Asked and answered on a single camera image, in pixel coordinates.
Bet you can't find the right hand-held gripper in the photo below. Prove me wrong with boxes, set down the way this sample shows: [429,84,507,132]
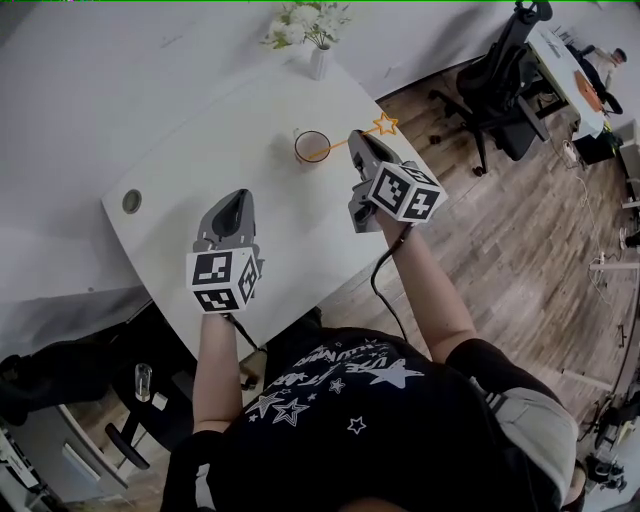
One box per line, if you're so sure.
[347,129,449,235]

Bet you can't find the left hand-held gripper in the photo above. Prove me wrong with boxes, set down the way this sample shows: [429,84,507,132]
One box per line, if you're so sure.
[185,189,266,316]

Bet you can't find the orange star wand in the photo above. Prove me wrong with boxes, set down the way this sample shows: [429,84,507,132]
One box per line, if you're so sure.
[304,111,401,164]

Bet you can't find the white cup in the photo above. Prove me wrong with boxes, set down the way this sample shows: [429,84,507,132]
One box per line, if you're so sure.
[293,129,333,170]

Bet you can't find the person's left forearm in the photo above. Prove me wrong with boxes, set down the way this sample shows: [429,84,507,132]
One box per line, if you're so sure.
[191,310,252,437]

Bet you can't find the person's right forearm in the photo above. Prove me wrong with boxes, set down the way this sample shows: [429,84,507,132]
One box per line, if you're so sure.
[383,219,480,365]

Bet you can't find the white vase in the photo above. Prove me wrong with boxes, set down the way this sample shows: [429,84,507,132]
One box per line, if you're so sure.
[308,46,331,83]

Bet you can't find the black office chair with headrest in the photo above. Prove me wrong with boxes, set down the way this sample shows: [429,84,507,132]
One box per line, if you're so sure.
[428,0,554,177]

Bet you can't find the white flower bouquet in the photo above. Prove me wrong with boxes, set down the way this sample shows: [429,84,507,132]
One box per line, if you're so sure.
[259,1,352,51]

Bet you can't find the clear glass bottle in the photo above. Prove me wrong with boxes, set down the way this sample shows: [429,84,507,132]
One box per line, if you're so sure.
[133,363,153,404]

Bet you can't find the black mesh office chair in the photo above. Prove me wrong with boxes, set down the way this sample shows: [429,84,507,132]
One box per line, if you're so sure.
[0,299,197,474]

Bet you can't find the black computer case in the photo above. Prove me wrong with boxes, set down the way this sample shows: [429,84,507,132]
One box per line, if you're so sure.
[571,127,623,167]

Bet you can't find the orange board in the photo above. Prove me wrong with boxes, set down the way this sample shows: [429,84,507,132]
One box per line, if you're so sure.
[578,68,602,110]

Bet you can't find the person's black star shirt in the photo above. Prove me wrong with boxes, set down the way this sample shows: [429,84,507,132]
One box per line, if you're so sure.
[159,326,566,512]

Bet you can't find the grey drawer cabinet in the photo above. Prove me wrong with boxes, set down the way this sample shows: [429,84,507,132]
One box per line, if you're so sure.
[8,403,132,505]

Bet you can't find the person's grey shorts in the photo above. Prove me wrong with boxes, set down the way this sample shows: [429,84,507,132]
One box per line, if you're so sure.
[492,387,582,504]

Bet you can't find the black floor equipment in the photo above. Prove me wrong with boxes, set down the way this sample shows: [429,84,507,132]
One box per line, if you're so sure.
[583,448,629,497]

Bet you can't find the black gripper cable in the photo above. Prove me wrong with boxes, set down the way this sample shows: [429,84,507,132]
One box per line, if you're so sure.
[226,313,262,351]
[370,223,417,347]

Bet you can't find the white desk frame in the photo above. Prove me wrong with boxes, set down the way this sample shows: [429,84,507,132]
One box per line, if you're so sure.
[559,249,640,394]

